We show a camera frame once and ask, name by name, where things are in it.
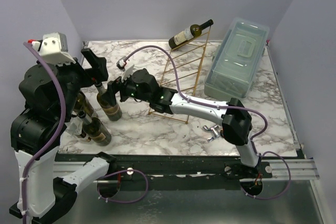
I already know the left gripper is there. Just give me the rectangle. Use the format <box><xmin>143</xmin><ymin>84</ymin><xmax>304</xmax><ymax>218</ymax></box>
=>
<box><xmin>48</xmin><ymin>47</ymin><xmax>109</xmax><ymax>118</ymax></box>

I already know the wine bottle brown label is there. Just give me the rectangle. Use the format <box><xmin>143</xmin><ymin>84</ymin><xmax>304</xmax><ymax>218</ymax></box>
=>
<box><xmin>94</xmin><ymin>80</ymin><xmax>122</xmax><ymax>121</ymax></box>

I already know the wine bottle white label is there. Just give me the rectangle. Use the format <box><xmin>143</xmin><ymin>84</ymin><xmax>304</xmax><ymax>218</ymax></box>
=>
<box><xmin>169</xmin><ymin>19</ymin><xmax>214</xmax><ymax>49</ymax></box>

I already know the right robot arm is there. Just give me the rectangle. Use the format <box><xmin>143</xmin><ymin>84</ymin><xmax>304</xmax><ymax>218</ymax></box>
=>
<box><xmin>102</xmin><ymin>69</ymin><xmax>261</xmax><ymax>178</ymax></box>

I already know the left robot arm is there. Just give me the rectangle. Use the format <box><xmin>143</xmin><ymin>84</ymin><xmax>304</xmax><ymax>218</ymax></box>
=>
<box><xmin>9</xmin><ymin>48</ymin><xmax>117</xmax><ymax>223</ymax></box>

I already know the rear dark wine bottle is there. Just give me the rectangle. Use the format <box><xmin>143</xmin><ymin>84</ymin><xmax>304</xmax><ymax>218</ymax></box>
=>
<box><xmin>74</xmin><ymin>91</ymin><xmax>98</xmax><ymax>117</ymax></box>

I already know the dark wine bottle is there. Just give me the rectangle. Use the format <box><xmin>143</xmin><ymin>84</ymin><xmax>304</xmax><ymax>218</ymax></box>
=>
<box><xmin>78</xmin><ymin>111</ymin><xmax>111</xmax><ymax>146</ymax></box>
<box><xmin>74</xmin><ymin>91</ymin><xmax>98</xmax><ymax>117</ymax></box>

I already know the front dark wine bottle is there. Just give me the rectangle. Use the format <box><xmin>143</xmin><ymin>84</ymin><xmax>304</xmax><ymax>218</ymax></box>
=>
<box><xmin>78</xmin><ymin>111</ymin><xmax>111</xmax><ymax>146</ymax></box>

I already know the clear glass bottle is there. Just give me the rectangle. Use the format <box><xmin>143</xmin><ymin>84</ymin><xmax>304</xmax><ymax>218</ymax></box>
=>
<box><xmin>66</xmin><ymin>117</ymin><xmax>88</xmax><ymax>142</ymax></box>

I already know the translucent green plastic toolbox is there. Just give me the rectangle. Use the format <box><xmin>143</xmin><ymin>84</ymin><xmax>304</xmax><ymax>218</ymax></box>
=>
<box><xmin>204</xmin><ymin>18</ymin><xmax>269</xmax><ymax>101</ymax></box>

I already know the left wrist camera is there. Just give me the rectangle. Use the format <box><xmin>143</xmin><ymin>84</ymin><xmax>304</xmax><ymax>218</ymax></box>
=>
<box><xmin>28</xmin><ymin>32</ymin><xmax>76</xmax><ymax>66</ymax></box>

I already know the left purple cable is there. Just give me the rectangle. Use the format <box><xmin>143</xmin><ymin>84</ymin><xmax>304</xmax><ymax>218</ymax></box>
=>
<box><xmin>19</xmin><ymin>41</ymin><xmax>67</xmax><ymax>222</ymax></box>

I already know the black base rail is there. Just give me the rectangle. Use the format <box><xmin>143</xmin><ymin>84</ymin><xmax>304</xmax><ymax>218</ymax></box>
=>
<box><xmin>95</xmin><ymin>155</ymin><xmax>272</xmax><ymax>195</ymax></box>

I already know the gold wire wine rack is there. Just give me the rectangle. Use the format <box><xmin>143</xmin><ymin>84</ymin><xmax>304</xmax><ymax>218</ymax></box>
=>
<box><xmin>147</xmin><ymin>26</ymin><xmax>212</xmax><ymax>124</ymax></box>

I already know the aluminium frame rail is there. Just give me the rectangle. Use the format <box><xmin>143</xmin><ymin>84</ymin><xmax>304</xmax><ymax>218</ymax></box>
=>
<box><xmin>54</xmin><ymin>159</ymin><xmax>320</xmax><ymax>181</ymax></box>

